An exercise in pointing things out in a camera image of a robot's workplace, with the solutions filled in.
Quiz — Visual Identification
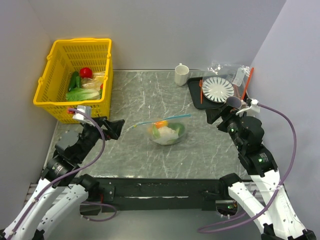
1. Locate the clear bag with red zipper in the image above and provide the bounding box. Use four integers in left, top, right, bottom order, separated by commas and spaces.
205, 61, 255, 102

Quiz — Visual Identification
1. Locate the white ceramic mug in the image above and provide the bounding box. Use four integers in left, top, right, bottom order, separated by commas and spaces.
174, 63, 190, 87

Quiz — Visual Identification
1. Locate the yellow plastic basket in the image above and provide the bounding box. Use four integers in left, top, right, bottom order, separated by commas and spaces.
33, 38, 114, 124

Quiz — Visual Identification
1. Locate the green toy chili pepper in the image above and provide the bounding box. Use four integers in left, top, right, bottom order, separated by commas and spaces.
75, 76, 82, 88

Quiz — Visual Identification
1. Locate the yellow orange toy mango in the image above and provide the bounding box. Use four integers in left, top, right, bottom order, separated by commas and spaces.
155, 120, 169, 128

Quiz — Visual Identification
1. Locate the beige mug purple inside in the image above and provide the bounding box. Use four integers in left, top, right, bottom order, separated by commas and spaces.
225, 96, 247, 110

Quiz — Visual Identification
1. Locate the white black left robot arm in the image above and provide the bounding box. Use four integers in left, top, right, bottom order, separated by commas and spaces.
0, 117, 125, 240

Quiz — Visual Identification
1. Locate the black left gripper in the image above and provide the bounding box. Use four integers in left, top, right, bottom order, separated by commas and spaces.
76, 115, 124, 162

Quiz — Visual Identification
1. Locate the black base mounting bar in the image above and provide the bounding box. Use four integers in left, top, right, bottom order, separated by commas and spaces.
87, 178, 240, 217

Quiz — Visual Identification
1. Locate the orange plastic fork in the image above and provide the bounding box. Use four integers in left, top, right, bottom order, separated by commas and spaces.
199, 79, 203, 104

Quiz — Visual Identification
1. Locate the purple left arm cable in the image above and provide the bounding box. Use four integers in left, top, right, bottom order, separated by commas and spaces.
6, 107, 118, 238

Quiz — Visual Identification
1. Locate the white toy cauliflower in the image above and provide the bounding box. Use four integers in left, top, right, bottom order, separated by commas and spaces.
152, 125, 179, 146

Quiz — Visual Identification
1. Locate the green toy lettuce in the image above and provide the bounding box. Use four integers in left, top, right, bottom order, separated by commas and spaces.
65, 87, 101, 102

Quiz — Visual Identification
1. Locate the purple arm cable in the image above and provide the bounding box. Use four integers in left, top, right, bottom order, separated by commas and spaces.
6, 107, 118, 238
197, 103, 298, 234

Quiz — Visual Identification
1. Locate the black rectangular tray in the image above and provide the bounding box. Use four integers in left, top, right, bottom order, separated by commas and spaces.
186, 76, 251, 111

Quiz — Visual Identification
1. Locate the clear bag with blue zipper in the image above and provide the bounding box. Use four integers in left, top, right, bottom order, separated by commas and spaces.
125, 114, 192, 146

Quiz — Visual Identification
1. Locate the red toy tomato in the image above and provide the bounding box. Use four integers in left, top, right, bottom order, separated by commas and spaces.
79, 67, 93, 79

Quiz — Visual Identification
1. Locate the green toy bell pepper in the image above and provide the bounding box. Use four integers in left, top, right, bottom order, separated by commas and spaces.
170, 122, 186, 137

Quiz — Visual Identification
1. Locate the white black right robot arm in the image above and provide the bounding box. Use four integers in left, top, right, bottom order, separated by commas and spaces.
205, 104, 317, 240

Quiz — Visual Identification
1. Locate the white blue striped plate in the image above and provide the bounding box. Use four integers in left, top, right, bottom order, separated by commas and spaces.
202, 76, 235, 103

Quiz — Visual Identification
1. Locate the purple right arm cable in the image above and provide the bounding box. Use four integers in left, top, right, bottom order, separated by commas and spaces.
197, 103, 298, 234

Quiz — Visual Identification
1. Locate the pale yellow toy vegetable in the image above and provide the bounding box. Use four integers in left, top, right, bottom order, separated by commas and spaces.
81, 72, 105, 91

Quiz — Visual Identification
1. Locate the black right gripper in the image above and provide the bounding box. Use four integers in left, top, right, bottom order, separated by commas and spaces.
205, 101, 245, 150

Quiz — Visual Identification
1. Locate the green toy cucumber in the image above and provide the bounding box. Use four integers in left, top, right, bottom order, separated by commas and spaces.
68, 71, 79, 92

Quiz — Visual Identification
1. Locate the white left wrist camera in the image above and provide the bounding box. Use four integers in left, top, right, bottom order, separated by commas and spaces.
67, 105, 93, 125

